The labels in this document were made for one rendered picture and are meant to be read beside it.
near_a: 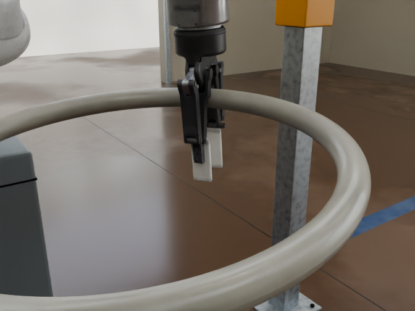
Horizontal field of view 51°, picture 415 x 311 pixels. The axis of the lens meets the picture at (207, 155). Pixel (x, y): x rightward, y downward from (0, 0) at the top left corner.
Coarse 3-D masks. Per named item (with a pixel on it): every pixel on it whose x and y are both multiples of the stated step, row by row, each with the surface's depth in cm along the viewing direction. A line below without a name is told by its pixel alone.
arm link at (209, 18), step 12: (168, 0) 59; (180, 0) 58; (192, 0) 57; (204, 0) 57; (216, 0) 58; (228, 0) 60; (168, 12) 60; (180, 12) 59; (192, 12) 58; (204, 12) 58; (216, 12) 59; (228, 12) 61; (180, 24) 59; (192, 24) 59; (204, 24) 59; (216, 24) 59
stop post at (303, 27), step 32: (288, 0) 123; (320, 0) 121; (288, 32) 128; (320, 32) 127; (288, 64) 130; (288, 96) 133; (288, 128) 136; (288, 160) 139; (288, 192) 142; (288, 224) 145
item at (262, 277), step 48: (96, 96) 66; (144, 96) 67; (240, 96) 63; (336, 144) 46; (336, 192) 37; (288, 240) 31; (336, 240) 32; (144, 288) 27; (192, 288) 27; (240, 288) 27; (288, 288) 29
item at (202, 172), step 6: (204, 144) 67; (192, 150) 68; (204, 150) 67; (210, 150) 68; (192, 156) 69; (204, 156) 68; (210, 156) 68; (192, 162) 69; (204, 162) 68; (210, 162) 68; (198, 168) 69; (204, 168) 69; (210, 168) 68; (198, 174) 70; (204, 174) 69; (210, 174) 69; (198, 180) 70; (204, 180) 70; (210, 180) 69
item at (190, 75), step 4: (192, 68) 62; (188, 72) 62; (192, 72) 61; (188, 76) 61; (192, 76) 61; (184, 80) 60; (188, 80) 60; (184, 84) 60; (184, 88) 60; (188, 88) 60; (184, 92) 61; (188, 92) 61
